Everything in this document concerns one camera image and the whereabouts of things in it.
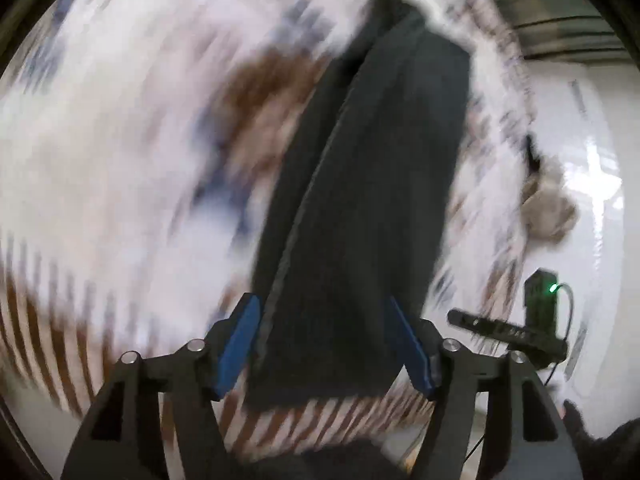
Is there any dark grey garment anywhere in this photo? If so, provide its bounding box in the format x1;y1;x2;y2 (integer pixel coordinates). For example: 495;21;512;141
244;0;474;411

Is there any black device with green light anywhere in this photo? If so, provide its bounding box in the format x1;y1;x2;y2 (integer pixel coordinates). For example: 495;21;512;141
446;268;568;361

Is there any black cable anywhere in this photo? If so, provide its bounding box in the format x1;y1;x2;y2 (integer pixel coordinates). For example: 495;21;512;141
545;283;577;387

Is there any dark cloth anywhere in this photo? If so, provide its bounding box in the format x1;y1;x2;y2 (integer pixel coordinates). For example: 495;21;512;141
562;399;640;480

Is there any beige crumpled cloth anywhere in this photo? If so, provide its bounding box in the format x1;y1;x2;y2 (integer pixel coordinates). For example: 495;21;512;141
520;132;579;244

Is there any white printed blanket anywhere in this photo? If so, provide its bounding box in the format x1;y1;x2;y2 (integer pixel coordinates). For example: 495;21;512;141
0;0;540;467

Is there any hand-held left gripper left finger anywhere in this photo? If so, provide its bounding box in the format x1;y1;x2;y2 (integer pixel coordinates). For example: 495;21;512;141
60;292;263;480

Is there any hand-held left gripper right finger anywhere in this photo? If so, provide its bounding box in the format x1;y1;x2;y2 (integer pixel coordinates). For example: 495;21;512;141
389;295;586;480

